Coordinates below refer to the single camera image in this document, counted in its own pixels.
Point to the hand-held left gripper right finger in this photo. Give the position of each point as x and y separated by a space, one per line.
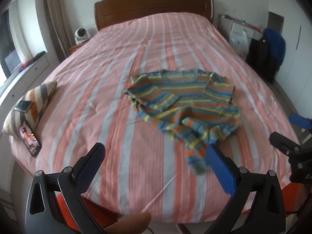
220 165

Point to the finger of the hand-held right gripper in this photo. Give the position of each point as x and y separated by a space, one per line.
301 121
284 142

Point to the blue garment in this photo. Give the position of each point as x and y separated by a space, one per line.
275 43

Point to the pale smartphone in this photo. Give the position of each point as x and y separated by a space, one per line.
23 106

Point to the striped knit sweater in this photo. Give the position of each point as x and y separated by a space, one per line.
185 102

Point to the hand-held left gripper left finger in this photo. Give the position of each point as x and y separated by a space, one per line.
93 160

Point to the white plastic bag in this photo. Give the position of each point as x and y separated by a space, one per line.
238 40

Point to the pink striped bed sheet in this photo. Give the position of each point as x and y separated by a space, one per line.
97 102

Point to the black smartphone with lit screen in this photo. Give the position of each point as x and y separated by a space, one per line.
30 139

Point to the striped pillow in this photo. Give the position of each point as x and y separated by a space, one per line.
36 97

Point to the beige curtain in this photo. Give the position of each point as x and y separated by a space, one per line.
58 17

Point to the brown wooden headboard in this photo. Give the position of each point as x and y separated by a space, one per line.
151 7

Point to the wooden nightstand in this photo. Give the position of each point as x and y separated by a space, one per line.
74 48

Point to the white security camera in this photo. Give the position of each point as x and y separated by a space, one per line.
81 35

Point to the brown wooden stool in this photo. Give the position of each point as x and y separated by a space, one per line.
132 221

